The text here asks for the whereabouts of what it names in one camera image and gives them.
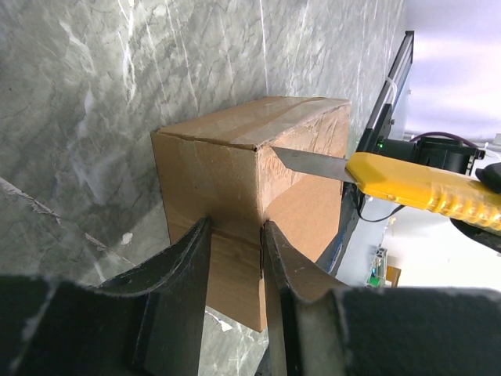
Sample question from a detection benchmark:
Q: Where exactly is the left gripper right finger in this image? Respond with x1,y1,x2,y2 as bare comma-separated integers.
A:
261,221,500,375

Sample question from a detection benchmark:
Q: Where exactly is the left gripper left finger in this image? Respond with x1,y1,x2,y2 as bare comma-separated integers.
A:
1,218,211,375

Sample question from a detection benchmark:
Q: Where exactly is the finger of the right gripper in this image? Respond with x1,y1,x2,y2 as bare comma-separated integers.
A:
450,219,501,253
475,162,501,193

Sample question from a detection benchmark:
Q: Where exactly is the yellow utility knife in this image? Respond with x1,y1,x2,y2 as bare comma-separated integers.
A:
272,146,500,232

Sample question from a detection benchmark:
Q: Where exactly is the brown cardboard express box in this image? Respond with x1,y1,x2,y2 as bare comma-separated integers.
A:
151,96,351,331

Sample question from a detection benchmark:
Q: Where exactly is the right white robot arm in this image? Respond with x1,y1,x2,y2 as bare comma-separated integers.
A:
373,132,500,256

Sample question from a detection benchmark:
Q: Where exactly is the aluminium rail frame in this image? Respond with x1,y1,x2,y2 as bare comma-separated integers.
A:
366,31,415,129

